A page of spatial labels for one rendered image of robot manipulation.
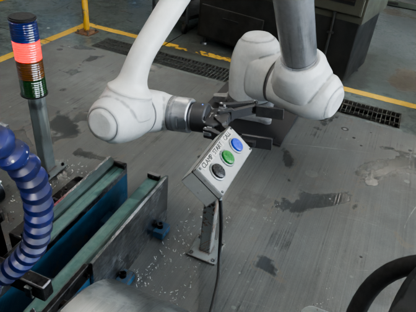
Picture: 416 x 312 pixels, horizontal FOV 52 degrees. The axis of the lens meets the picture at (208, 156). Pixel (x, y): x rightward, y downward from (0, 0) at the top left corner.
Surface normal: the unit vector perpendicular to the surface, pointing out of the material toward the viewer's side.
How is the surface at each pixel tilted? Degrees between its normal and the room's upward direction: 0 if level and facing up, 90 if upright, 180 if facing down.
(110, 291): 32
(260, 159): 0
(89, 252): 0
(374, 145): 0
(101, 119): 81
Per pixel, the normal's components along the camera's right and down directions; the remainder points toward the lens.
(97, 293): 0.24, -0.95
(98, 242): 0.08, -0.82
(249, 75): -0.63, 0.36
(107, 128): -0.42, 0.33
